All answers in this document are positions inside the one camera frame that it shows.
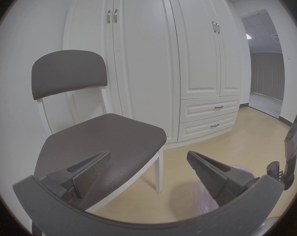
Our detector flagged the white wardrobe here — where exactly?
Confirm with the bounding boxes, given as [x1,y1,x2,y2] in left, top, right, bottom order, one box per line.
[62,0,245,150]

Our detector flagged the white chair grey cushions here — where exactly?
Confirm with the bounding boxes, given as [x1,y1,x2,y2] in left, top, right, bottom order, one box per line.
[31,49,167,213]

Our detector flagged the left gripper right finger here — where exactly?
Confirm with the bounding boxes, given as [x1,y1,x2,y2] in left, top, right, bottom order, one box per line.
[187,151,260,201]

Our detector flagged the grey curtain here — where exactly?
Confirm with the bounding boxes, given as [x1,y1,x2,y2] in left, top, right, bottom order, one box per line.
[250,52,285,101]

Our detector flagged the purple plastic bag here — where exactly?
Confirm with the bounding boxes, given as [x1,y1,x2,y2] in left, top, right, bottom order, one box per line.
[191,165,256,216]

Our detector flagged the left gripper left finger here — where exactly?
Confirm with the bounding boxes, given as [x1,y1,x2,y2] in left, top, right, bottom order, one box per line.
[39,150,111,201]

